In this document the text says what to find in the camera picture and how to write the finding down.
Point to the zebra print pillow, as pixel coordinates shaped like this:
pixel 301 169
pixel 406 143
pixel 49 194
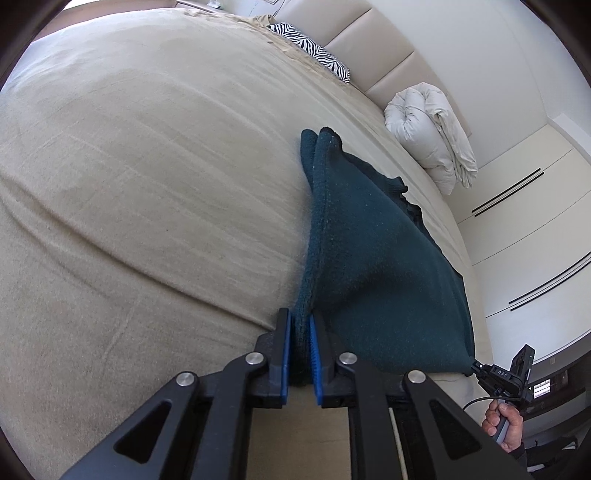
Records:
pixel 318 53

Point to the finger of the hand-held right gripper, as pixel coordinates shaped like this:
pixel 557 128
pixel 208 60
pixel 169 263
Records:
pixel 476 369

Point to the beige padded headboard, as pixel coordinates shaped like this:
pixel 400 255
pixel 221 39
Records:
pixel 369 46

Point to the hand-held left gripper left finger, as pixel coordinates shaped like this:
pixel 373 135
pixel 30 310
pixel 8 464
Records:
pixel 285 355

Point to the bed with beige sheet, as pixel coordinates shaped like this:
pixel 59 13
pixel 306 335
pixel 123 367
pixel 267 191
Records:
pixel 138 184

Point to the person's right hand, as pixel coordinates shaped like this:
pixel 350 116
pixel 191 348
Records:
pixel 515 429

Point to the folded white duvet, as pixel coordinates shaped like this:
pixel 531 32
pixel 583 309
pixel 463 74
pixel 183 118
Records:
pixel 425 129

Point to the dark green sweater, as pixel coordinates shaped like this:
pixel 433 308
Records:
pixel 378 277

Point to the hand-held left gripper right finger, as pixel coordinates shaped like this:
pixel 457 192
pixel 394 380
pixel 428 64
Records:
pixel 316 360

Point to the white wardrobe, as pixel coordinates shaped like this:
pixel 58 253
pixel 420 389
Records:
pixel 531 230

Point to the person's right forearm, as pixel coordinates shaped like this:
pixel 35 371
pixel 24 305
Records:
pixel 545 457

